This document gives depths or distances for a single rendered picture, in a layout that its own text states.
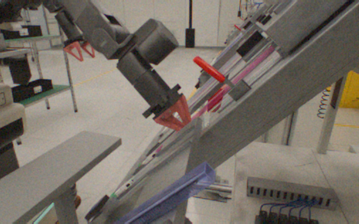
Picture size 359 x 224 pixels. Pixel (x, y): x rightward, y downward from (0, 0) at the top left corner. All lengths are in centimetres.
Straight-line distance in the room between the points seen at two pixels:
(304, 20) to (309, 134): 170
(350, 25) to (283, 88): 10
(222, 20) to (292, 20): 881
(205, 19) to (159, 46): 882
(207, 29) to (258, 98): 891
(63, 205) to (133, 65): 85
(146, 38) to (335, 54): 30
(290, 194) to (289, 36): 57
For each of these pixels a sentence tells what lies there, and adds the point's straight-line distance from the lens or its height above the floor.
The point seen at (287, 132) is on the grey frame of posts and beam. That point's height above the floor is 68.
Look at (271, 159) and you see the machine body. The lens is 107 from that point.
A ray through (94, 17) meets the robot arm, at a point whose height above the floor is 117.
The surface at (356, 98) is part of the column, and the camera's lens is 395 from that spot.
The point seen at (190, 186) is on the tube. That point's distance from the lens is 17.
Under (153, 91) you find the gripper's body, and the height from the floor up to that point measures 103.
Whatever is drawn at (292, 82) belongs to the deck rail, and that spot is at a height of 109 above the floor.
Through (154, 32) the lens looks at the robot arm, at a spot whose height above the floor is 114.
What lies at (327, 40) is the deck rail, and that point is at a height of 114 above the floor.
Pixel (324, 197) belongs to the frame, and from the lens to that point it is 88.
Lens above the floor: 117
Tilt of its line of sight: 23 degrees down
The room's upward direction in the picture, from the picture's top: straight up
